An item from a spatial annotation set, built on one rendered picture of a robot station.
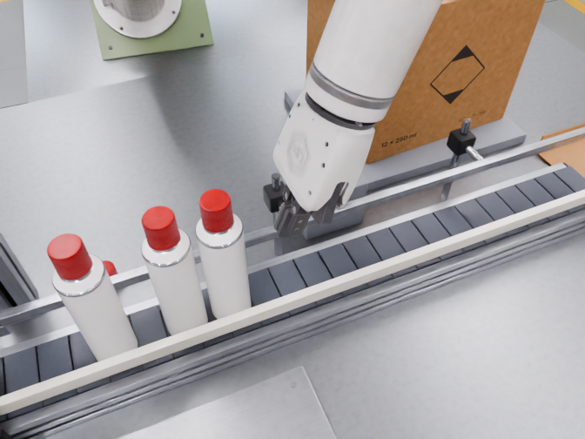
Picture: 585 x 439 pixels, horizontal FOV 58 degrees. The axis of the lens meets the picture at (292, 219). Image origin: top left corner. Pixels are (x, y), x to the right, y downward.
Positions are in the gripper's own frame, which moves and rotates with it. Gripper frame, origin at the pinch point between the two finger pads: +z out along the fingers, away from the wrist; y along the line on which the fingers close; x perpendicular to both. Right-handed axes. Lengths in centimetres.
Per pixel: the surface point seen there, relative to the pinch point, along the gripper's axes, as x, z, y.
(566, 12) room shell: 260, 11, -169
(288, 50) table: 31, 8, -63
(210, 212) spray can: -11.0, -2.6, 1.2
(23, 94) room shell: -12, 112, -206
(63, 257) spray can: -24.4, 2.1, 1.4
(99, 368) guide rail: -20.0, 18.6, 3.6
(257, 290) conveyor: 0.7, 14.6, -1.7
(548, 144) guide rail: 42.1, -9.5, -3.7
